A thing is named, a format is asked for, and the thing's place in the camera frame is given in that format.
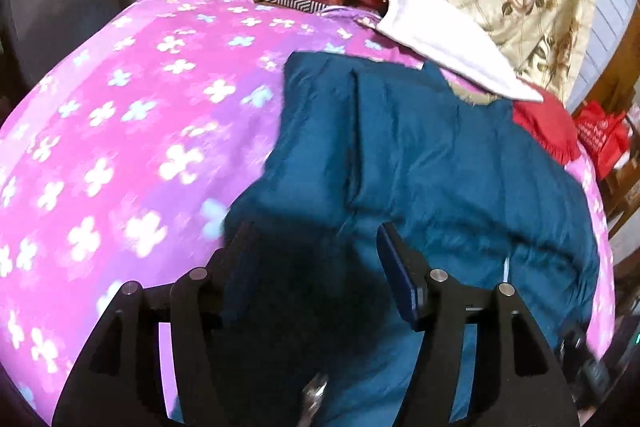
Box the teal quilted down jacket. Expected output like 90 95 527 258
200 53 599 426

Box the wooden shelf unit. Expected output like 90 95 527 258
600 103 639 265

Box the pink floral bed sheet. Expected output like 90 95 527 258
0 0 618 425

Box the red plastic bag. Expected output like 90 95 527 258
574 101 630 181

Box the red garment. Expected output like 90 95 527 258
513 82 582 166

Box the white folded cloth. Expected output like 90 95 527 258
376 0 544 103

